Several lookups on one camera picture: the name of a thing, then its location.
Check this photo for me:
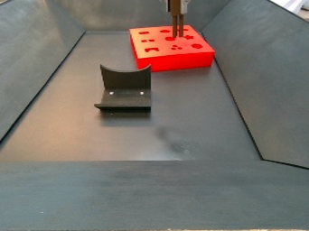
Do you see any red block with shaped holes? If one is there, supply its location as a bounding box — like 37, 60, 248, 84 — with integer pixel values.
130, 25, 216, 72

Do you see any black curved fixture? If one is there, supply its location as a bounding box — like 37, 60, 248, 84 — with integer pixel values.
94, 66, 153, 110

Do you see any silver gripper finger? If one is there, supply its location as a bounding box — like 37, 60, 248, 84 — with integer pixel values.
180, 0, 192, 14
164, 0, 172, 13

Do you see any brown three prong object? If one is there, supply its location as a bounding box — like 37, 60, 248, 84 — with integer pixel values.
169, 0, 184, 38

